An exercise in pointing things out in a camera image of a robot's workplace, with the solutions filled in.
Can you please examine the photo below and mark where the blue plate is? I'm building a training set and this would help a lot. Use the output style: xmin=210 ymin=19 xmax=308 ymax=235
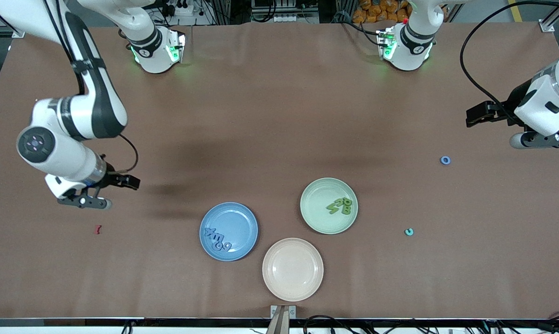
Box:
xmin=199 ymin=202 xmax=259 ymax=262

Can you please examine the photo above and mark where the orange fruit pile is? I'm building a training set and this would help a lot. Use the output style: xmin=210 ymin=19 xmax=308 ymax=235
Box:
xmin=352 ymin=0 xmax=412 ymax=24

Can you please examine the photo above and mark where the large table cover sheet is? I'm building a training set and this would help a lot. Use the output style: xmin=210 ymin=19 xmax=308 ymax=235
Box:
xmin=0 ymin=21 xmax=559 ymax=321

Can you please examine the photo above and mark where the green plate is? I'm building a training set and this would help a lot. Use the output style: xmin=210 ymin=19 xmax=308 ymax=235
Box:
xmin=300 ymin=178 xmax=359 ymax=235

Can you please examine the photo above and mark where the beige plate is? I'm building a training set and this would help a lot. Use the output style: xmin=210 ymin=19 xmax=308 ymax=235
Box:
xmin=262 ymin=238 xmax=324 ymax=302

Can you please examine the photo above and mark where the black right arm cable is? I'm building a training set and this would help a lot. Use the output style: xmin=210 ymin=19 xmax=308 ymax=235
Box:
xmin=43 ymin=0 xmax=139 ymax=174

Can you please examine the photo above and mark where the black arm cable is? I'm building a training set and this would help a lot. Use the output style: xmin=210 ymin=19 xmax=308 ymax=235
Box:
xmin=460 ymin=0 xmax=559 ymax=116
xmin=43 ymin=0 xmax=139 ymax=174

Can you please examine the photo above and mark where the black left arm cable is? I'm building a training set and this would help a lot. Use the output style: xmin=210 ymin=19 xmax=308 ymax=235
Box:
xmin=460 ymin=0 xmax=559 ymax=116

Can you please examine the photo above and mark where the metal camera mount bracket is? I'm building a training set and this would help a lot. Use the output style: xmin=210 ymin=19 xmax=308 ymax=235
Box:
xmin=266 ymin=305 xmax=296 ymax=334

